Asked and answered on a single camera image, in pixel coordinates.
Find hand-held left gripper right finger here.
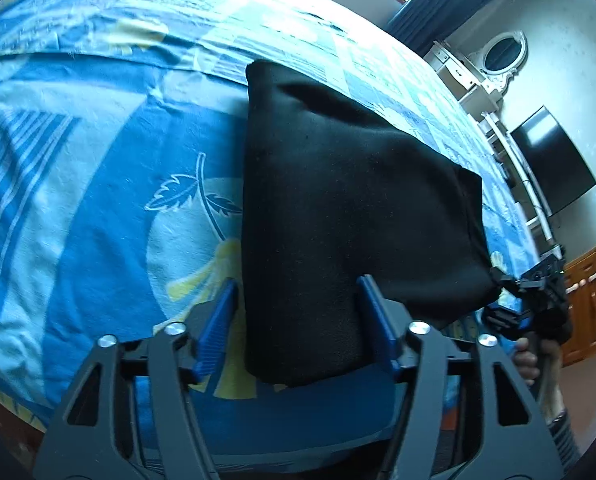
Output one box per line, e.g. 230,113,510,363
355,275,565,480

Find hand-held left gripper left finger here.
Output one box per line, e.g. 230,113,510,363
32,279,240,480

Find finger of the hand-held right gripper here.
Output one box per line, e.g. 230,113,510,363
489,266,524,297

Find black pants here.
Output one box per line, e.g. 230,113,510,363
240,59,503,389

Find person's right forearm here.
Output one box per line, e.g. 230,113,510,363
537,345,581,469

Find person's right hand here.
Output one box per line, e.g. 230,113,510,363
512,336,543,387

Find brown wooden cabinet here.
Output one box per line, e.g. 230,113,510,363
559,229,596,368

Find white television shelf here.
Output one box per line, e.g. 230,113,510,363
477,109,560,247

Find black flat television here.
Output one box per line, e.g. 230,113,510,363
509,105,596,218

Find blue patterned bed sheet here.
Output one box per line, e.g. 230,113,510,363
0,0,540,437

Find white dresser with oval mirror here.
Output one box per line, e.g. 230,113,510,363
422,30,529,107

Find dark blue curtain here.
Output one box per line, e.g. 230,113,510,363
387,0,518,57

